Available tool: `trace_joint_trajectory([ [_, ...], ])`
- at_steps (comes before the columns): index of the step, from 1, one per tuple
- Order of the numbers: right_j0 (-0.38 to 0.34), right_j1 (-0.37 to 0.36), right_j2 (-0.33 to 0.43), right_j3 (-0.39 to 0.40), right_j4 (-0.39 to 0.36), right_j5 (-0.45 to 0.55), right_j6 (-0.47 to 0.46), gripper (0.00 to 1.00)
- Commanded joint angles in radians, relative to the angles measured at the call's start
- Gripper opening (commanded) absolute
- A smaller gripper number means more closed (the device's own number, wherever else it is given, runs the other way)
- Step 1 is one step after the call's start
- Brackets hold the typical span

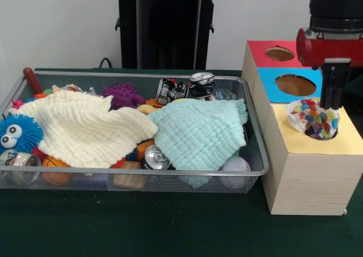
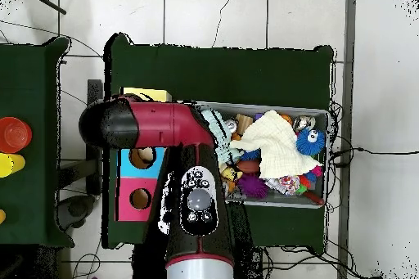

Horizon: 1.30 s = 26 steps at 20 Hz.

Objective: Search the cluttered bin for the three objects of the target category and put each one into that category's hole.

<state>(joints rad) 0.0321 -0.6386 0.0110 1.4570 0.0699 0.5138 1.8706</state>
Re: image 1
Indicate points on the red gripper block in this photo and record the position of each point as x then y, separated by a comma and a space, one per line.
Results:
326, 51

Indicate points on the colourful polka dot cloth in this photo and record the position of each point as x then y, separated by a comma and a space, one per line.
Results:
309, 121

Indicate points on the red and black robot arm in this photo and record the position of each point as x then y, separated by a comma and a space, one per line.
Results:
337, 7

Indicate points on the wooden box with three holes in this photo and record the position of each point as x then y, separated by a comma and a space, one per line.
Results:
312, 183

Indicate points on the shallow clear mesh bin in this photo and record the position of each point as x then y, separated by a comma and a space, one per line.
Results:
198, 183

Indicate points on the neighbouring green covered table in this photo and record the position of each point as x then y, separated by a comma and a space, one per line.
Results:
356, 95

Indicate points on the white baseball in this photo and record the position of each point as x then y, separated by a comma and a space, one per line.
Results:
236, 164

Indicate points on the crushed black and white can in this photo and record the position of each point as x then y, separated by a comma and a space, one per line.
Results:
202, 84

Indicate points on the mint waffle cloth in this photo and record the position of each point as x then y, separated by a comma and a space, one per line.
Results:
198, 132

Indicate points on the crushed black and red can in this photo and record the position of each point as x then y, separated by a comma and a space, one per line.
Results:
173, 91

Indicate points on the silver drink can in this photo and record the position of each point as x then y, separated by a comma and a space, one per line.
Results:
156, 156

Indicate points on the purple spiky toy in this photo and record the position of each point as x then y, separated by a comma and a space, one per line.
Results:
122, 94

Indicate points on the dark green table cloth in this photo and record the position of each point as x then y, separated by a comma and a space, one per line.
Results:
170, 225

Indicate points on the plain wooden block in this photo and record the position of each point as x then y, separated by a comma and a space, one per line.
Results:
129, 180

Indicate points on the cream waffle cloth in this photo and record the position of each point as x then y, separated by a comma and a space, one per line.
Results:
79, 126

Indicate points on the small orange basketball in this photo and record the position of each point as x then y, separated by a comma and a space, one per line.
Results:
54, 163

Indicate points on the blue spiky ball with eyes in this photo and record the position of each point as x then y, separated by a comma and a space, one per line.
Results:
25, 129

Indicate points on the labelled tin can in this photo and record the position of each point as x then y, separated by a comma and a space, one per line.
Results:
20, 160

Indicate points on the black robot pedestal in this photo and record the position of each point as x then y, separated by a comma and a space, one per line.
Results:
170, 27

